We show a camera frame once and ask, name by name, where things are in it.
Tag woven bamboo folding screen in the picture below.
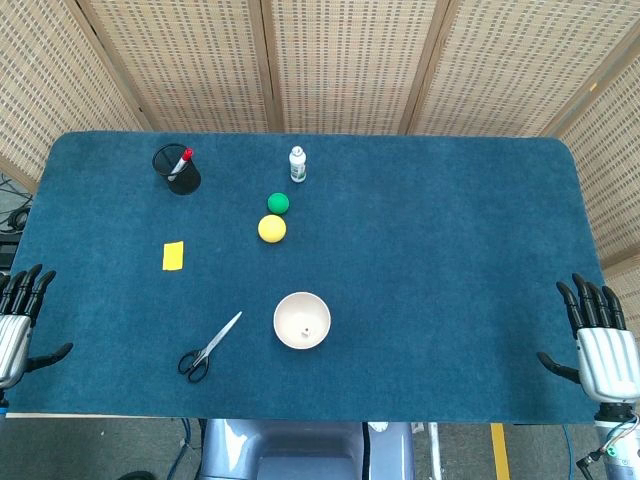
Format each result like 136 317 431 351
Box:
0 0 640 351

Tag blue-grey robot torso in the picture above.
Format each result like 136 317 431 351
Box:
198 418 416 480

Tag yellow sticky note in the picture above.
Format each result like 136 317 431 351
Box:
162 240 185 272

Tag cream white bowl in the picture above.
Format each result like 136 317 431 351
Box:
272 291 332 350

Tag blue felt table mat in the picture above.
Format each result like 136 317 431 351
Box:
3 130 614 425

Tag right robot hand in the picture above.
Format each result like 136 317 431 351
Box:
537 272 640 404

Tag black mesh pen holder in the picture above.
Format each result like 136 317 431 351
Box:
151 143 202 196

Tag black cables on floor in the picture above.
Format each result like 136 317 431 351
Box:
0 172 35 236

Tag small white bottle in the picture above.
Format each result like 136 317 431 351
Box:
288 145 307 184

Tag yellow ball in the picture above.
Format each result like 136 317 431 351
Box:
257 214 288 244

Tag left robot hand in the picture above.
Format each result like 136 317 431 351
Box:
0 263 74 391

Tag blue cable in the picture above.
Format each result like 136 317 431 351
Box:
164 417 201 480

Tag black handled scissors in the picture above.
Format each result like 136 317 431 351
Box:
177 311 243 384

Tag red capped marker pen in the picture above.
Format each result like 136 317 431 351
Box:
168 147 194 182

